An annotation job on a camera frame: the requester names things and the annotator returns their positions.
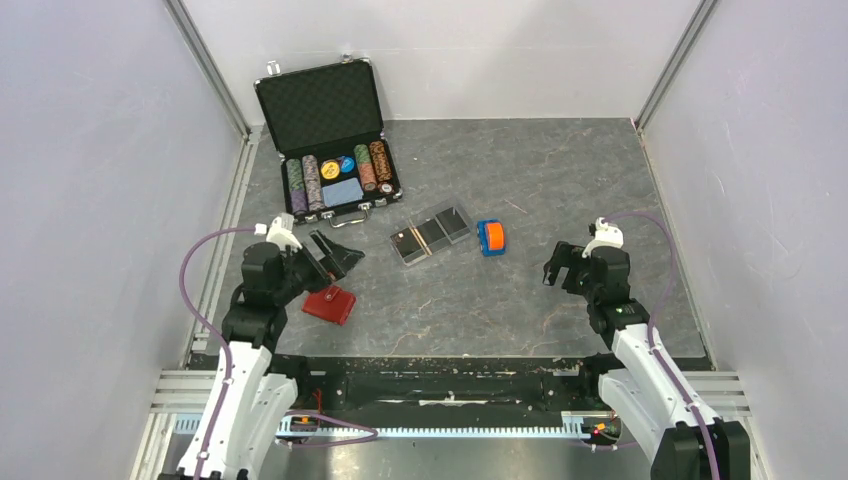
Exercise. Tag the blue card deck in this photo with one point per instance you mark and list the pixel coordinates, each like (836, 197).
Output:
(342, 192)

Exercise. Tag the blue orange tape dispenser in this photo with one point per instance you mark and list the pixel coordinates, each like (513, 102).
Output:
(492, 238)

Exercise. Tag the black poker chip case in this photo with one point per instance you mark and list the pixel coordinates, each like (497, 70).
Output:
(324, 113)

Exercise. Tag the red leather card holder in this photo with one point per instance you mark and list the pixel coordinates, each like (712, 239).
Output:
(332, 304)

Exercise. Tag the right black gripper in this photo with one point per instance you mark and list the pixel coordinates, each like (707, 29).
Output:
(563, 255)

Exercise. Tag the clear box with black cards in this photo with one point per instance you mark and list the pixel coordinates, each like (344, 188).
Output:
(431, 231)

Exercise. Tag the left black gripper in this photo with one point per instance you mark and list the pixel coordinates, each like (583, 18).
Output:
(337, 260)

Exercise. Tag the yellow poker chip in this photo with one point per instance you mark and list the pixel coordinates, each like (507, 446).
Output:
(330, 169)

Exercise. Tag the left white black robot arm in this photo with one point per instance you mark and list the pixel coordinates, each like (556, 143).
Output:
(247, 402)

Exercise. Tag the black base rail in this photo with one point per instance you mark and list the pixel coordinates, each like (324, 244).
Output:
(447, 392)

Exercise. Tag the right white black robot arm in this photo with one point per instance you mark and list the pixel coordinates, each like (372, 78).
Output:
(681, 436)

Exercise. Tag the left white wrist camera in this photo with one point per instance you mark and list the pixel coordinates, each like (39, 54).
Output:
(281, 228)

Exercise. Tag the blue poker chip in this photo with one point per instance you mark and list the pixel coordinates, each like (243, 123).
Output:
(347, 164)

